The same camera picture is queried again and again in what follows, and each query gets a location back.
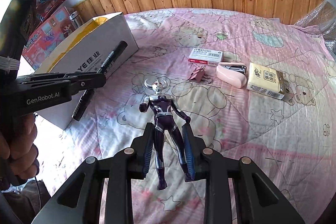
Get black marker pen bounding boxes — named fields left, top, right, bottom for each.
left=72, top=40, right=127, bottom=121

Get purple Ultraman figure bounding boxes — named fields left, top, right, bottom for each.
left=139, top=79, right=192, bottom=190

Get pink stapler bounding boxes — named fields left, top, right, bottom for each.
left=216, top=62, right=247, bottom=89

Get person's left hand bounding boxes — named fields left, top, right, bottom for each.
left=1, top=113, right=38, bottom=180

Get white cardboard box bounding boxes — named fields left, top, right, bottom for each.
left=34, top=11, right=140, bottom=131

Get pink toy washing machine box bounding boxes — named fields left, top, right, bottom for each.
left=22, top=7, right=75, bottom=70

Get steel glass bottle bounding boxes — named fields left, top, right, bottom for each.
left=69, top=11, right=84, bottom=29

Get pink binder clip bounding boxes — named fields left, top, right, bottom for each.
left=188, top=66, right=213, bottom=84

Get pink bear bedsheet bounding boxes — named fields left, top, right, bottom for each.
left=39, top=9, right=335, bottom=223

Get white red staples box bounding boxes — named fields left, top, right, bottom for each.
left=188, top=48, right=223, bottom=67

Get yellow tissue pack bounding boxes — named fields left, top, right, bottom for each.
left=247, top=63, right=285, bottom=100

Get clear bubble wrap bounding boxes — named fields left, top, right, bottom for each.
left=294, top=0, right=335, bottom=59

